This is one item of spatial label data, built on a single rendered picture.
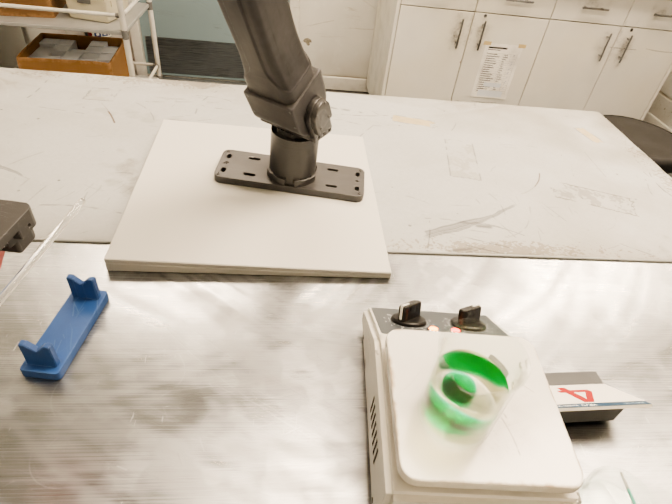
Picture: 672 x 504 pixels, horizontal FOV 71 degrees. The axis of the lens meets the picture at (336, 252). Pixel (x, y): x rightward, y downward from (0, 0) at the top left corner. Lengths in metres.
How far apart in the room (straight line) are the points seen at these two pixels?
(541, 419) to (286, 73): 0.39
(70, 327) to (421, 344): 0.32
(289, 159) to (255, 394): 0.30
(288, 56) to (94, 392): 0.36
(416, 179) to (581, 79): 2.52
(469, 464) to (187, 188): 0.47
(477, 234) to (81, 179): 0.53
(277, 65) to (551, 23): 2.56
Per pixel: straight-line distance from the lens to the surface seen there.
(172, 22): 3.36
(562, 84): 3.16
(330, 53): 3.34
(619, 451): 0.51
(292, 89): 0.53
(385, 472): 0.35
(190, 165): 0.69
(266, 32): 0.48
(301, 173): 0.63
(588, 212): 0.80
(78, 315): 0.52
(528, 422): 0.37
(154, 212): 0.61
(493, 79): 2.98
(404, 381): 0.36
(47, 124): 0.88
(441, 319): 0.47
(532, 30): 2.96
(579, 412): 0.49
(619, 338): 0.61
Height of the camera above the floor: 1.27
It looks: 41 degrees down
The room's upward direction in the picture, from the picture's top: 8 degrees clockwise
